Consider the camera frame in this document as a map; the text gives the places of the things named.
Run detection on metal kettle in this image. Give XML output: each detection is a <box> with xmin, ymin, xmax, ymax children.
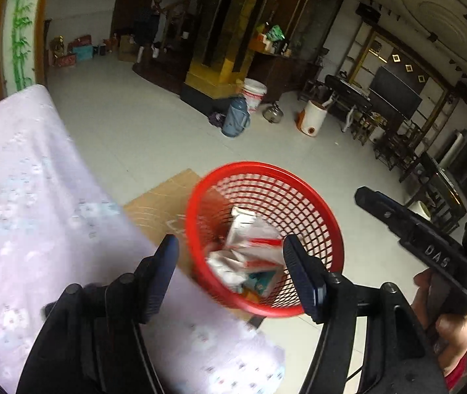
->
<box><xmin>263</xmin><ymin>102</ymin><xmax>285</xmax><ymax>124</ymax></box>

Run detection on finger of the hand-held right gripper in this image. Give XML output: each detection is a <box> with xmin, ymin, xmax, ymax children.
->
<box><xmin>354</xmin><ymin>186</ymin><xmax>415</xmax><ymax>248</ymax></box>

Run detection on dark wooden chairs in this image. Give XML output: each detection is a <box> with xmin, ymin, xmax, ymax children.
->
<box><xmin>373</xmin><ymin>123</ymin><xmax>423</xmax><ymax>173</ymax></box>

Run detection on floral pink tablecloth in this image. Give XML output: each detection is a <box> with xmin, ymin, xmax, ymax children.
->
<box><xmin>0</xmin><ymin>84</ymin><xmax>285</xmax><ymax>394</ymax></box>

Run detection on brown cardboard box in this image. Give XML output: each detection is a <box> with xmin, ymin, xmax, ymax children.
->
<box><xmin>118</xmin><ymin>35</ymin><xmax>144</xmax><ymax>62</ymax></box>

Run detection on white orange appliance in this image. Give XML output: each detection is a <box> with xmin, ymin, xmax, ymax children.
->
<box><xmin>297</xmin><ymin>99</ymin><xmax>328</xmax><ymax>137</ymax></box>

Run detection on black flat television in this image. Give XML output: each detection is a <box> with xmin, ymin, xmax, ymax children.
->
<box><xmin>369</xmin><ymin>66</ymin><xmax>423</xmax><ymax>121</ymax></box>

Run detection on golden black pillar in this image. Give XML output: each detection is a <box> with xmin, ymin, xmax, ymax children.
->
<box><xmin>180</xmin><ymin>0</ymin><xmax>267</xmax><ymax>103</ymax></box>

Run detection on dark wooden cabinet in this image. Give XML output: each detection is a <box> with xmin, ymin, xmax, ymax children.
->
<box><xmin>254</xmin><ymin>49</ymin><xmax>312</xmax><ymax>103</ymax></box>

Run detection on wooden stair railing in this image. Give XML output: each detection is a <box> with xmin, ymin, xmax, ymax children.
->
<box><xmin>151</xmin><ymin>0</ymin><xmax>201</xmax><ymax>66</ymax></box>

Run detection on white paper roll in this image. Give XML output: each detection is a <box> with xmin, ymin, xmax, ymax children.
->
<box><xmin>439</xmin><ymin>131</ymin><xmax>467</xmax><ymax>165</ymax></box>

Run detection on white packet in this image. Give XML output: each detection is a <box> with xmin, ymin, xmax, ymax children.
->
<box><xmin>206</xmin><ymin>250</ymin><xmax>254</xmax><ymax>290</ymax></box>

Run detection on flat brown cardboard sheet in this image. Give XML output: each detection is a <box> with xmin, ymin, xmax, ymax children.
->
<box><xmin>122</xmin><ymin>168</ymin><xmax>267</xmax><ymax>333</ymax></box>

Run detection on red mesh basket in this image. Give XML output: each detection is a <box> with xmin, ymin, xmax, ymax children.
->
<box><xmin>185</xmin><ymin>162</ymin><xmax>346</xmax><ymax>318</ymax></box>

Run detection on white plastic bucket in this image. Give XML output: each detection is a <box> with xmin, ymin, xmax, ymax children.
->
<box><xmin>242</xmin><ymin>78</ymin><xmax>268</xmax><ymax>111</ymax></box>

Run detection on person's right hand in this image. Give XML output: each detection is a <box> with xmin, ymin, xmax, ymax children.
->
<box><xmin>414</xmin><ymin>269</ymin><xmax>467</xmax><ymax>378</ymax></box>

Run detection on red gift boxes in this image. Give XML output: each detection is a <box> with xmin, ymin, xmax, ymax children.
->
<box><xmin>48</xmin><ymin>35</ymin><xmax>94</xmax><ymax>66</ymax></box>

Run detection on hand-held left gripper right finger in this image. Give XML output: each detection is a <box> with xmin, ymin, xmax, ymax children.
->
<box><xmin>283</xmin><ymin>235</ymin><xmax>450</xmax><ymax>394</ymax></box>

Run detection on red white snack wrapper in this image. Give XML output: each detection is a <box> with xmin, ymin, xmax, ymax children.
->
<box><xmin>225</xmin><ymin>207</ymin><xmax>285</xmax><ymax>267</ymax></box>

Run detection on white medicine box teal band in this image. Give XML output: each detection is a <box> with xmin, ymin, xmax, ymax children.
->
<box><xmin>244</xmin><ymin>269</ymin><xmax>279</xmax><ymax>298</ymax></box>

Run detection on bamboo painted pillar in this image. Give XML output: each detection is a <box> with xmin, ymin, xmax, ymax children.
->
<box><xmin>1</xmin><ymin>0</ymin><xmax>49</xmax><ymax>91</ymax></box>

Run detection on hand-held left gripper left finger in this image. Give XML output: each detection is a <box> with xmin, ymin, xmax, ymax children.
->
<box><xmin>15</xmin><ymin>234</ymin><xmax>180</xmax><ymax>394</ymax></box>

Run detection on black low table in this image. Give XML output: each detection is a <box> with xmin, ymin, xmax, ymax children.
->
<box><xmin>324</xmin><ymin>74</ymin><xmax>372</xmax><ymax>111</ymax></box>

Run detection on dark wooden door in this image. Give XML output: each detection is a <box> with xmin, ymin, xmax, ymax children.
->
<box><xmin>112</xmin><ymin>0</ymin><xmax>162</xmax><ymax>48</ymax></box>

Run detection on blue thermos jug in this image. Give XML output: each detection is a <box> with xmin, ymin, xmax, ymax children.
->
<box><xmin>221</xmin><ymin>95</ymin><xmax>251</xmax><ymax>138</ymax></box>

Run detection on person's right forearm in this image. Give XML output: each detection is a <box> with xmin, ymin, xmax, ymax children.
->
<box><xmin>443</xmin><ymin>355</ymin><xmax>467</xmax><ymax>390</ymax></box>

